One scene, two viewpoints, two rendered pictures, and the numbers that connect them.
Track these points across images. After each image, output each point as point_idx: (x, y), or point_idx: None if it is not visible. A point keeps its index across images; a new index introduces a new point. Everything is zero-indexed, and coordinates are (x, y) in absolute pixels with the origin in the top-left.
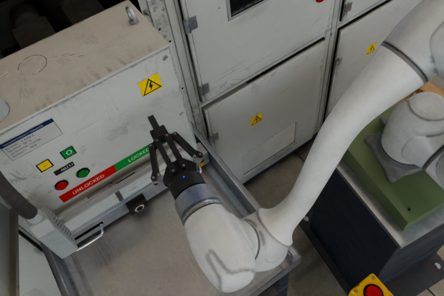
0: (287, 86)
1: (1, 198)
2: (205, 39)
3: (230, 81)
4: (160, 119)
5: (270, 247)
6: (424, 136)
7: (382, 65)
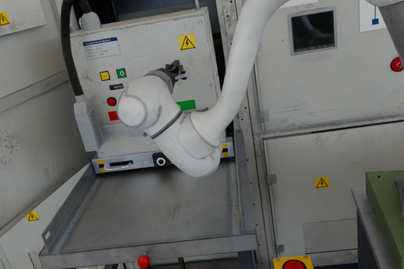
0: (360, 159)
1: None
2: (268, 65)
3: (292, 120)
4: (192, 80)
5: (184, 127)
6: None
7: None
